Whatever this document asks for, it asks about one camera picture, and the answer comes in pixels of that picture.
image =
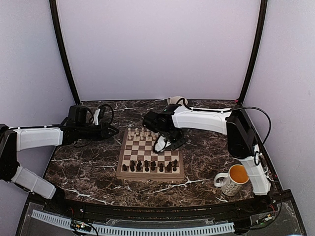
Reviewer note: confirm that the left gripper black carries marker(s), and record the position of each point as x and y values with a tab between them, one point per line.
103	133

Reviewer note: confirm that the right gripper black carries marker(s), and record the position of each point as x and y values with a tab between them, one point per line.
181	141

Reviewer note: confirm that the wooden chess board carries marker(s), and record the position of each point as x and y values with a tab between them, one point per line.
143	150

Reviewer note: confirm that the dark tall piece back row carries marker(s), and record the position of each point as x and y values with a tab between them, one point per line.
169	167

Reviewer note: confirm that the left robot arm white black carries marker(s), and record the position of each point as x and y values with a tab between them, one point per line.
25	151

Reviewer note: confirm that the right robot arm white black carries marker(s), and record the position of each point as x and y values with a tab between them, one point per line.
231	123

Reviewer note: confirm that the white chess pieces row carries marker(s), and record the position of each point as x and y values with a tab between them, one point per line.
141	134

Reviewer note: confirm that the seashell pattern mug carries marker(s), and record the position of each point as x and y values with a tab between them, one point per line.
177	100

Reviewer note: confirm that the white mug yellow inside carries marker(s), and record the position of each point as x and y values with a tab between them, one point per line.
232	182

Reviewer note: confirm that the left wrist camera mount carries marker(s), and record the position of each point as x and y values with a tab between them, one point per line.
97	117

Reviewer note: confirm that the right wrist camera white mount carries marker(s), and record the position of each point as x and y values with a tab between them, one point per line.
160	144

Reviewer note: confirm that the white cable duct strip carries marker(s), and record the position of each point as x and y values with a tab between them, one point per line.
134	228

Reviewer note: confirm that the left black frame post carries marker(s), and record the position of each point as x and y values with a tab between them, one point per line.
62	51

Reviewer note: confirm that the black frame post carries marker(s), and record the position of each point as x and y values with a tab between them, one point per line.
62	51
255	49

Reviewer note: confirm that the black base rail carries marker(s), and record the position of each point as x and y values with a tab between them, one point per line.
168	202

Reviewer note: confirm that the right black frame post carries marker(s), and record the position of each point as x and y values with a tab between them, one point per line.
255	49

